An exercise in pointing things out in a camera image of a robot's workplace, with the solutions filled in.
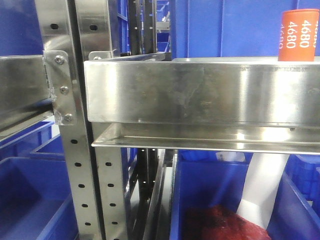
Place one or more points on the steel corner bracket plate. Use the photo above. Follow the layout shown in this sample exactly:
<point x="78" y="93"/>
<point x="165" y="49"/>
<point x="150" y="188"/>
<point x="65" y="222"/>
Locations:
<point x="59" y="78"/>

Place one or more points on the steel shelf upright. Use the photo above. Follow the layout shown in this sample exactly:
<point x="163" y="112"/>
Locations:
<point x="100" y="41"/>
<point x="59" y="31"/>

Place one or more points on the left steel shelf upright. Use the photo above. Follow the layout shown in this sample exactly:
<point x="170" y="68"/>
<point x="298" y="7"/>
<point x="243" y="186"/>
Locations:
<point x="59" y="31"/>

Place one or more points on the large blue crate on shelf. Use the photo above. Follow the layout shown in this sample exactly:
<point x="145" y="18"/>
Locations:
<point x="229" y="28"/>

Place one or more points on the orange cylindrical capacitor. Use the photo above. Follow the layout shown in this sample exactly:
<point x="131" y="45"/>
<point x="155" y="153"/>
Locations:
<point x="298" y="35"/>

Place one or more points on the stainless steel shelf tray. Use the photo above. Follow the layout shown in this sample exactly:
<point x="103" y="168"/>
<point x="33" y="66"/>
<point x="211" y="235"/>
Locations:
<point x="245" y="104"/>

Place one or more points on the left stainless shelf beam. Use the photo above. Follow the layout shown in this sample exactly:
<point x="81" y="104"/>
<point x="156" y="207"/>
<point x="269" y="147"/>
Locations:
<point x="24" y="93"/>

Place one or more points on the blue bin lower right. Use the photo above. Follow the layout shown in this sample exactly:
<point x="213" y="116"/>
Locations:
<point x="292" y="217"/>

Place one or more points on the blue bin lower centre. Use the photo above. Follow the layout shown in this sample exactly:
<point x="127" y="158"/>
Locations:
<point x="204" y="184"/>

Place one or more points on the blue bin lower left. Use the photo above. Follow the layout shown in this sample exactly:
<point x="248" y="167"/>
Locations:
<point x="35" y="200"/>

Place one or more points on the blue bin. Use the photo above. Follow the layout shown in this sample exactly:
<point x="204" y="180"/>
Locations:
<point x="204" y="184"/>
<point x="292" y="217"/>
<point x="35" y="200"/>

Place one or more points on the right steel shelf upright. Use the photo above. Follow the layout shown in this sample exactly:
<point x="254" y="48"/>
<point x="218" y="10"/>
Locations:
<point x="100" y="41"/>

